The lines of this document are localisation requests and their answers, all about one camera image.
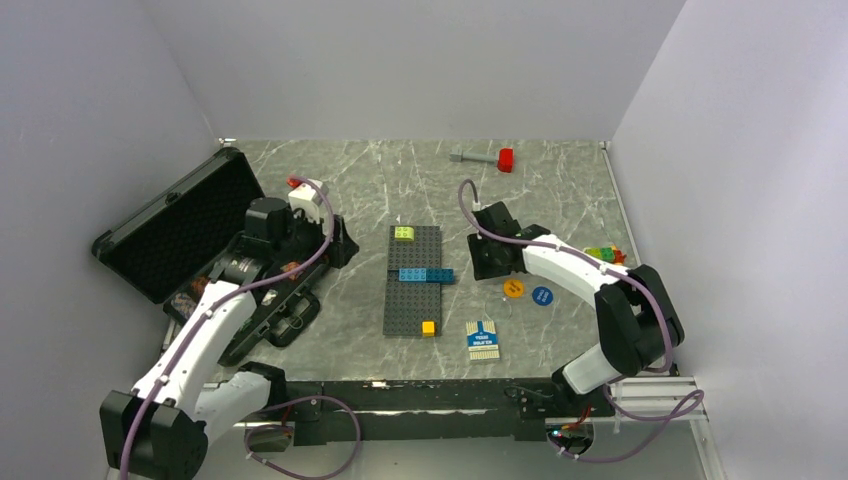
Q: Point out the lime green lego brick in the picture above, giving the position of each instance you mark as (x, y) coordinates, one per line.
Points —
(404, 233)

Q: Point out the black poker chip case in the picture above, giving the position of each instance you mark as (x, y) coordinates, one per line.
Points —
(216, 223)

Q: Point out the small yellow lego brick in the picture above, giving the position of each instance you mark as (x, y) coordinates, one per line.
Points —
(428, 329)

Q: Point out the blue texas holdem card box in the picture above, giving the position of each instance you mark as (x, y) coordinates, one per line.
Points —
(482, 340)

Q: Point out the blue small blind button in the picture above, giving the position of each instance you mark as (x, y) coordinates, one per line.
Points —
(542, 296)

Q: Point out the lower grey lego baseplate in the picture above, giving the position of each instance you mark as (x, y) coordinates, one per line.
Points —
(407, 305)

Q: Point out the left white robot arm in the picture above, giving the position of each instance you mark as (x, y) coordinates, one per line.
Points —
(162, 428)

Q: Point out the grey cylinder tool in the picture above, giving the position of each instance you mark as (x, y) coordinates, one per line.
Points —
(474, 157)

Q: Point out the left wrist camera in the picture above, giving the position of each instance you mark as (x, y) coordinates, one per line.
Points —
(306, 198)

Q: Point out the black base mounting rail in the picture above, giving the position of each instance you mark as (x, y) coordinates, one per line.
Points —
(523, 409)

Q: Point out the orange big blind button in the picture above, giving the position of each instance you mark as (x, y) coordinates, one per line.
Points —
(513, 288)

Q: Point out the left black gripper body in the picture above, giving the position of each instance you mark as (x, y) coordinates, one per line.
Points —
(307, 237)

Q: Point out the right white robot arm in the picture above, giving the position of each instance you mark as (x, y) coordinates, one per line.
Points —
(636, 321)

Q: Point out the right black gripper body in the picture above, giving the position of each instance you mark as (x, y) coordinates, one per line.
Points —
(486, 261)

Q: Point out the colourful lego toy car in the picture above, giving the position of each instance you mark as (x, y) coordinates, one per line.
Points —
(610, 254)

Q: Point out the dark blue lego brick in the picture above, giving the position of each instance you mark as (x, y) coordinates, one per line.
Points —
(440, 275)

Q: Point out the upper grey lego baseplate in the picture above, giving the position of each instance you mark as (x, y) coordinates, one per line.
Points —
(424, 250)

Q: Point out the grey lego baseplate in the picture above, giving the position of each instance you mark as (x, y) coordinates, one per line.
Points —
(407, 305)
(424, 250)

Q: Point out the red block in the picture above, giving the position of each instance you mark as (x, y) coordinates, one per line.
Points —
(505, 160)

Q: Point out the light blue lego brick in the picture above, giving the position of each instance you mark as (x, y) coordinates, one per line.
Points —
(412, 275)

